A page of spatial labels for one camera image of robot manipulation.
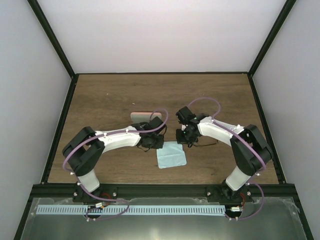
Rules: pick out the pink glasses case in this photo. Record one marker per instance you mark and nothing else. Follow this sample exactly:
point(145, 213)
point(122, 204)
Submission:
point(139, 117)

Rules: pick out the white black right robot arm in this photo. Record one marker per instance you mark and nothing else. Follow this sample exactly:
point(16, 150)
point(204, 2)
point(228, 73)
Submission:
point(250, 149)

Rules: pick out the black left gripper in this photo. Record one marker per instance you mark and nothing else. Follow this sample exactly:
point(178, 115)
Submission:
point(159, 144)

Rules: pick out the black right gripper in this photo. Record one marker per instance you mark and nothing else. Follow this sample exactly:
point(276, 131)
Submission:
point(180, 140)

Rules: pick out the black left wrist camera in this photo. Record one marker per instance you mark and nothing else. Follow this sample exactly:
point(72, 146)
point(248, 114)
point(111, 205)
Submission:
point(156, 125)

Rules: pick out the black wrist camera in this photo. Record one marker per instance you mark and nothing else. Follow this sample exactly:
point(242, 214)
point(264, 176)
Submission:
point(156, 125)
point(185, 113)

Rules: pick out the black left rear frame post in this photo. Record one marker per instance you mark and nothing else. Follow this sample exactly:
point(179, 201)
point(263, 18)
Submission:
point(42, 19)

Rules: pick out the light blue slotted cable duct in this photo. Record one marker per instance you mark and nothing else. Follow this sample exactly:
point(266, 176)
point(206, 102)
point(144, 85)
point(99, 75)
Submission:
point(134, 210)

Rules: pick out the black frame post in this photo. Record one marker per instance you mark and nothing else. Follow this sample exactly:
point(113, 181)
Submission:
point(42, 19)
point(281, 18)

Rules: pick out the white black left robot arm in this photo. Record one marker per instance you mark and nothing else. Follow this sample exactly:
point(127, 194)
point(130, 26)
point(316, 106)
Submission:
point(85, 149)

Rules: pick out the black front mounting rail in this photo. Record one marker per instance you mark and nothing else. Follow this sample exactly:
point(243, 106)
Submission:
point(211, 192)

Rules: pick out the metal front tray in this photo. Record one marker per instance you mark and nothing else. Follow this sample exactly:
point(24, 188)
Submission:
point(271, 218)

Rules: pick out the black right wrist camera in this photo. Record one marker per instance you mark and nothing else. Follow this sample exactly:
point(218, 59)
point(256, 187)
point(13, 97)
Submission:
point(185, 113)

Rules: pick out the light blue cleaning cloth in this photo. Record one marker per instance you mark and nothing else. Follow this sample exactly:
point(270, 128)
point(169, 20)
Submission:
point(171, 155)

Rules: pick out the black right rear frame post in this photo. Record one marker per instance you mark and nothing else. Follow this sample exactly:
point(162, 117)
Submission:
point(281, 18)

